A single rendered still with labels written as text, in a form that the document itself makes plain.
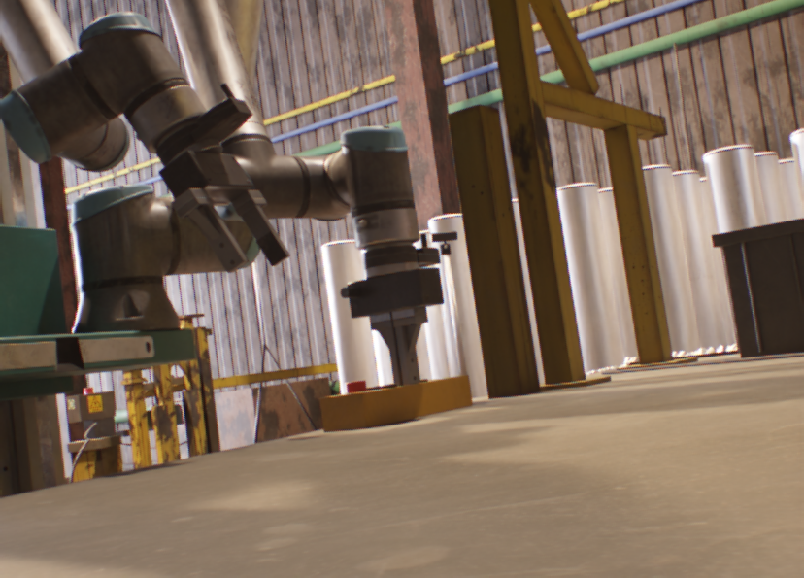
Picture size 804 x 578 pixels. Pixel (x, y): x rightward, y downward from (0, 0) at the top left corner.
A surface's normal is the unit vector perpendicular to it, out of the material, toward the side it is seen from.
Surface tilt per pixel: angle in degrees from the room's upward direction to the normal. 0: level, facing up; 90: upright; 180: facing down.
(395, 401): 90
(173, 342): 90
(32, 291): 90
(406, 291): 90
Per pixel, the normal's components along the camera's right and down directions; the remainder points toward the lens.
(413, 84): -0.58, 0.02
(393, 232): 0.23, -0.11
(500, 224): 0.80, -0.16
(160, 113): -0.06, -0.05
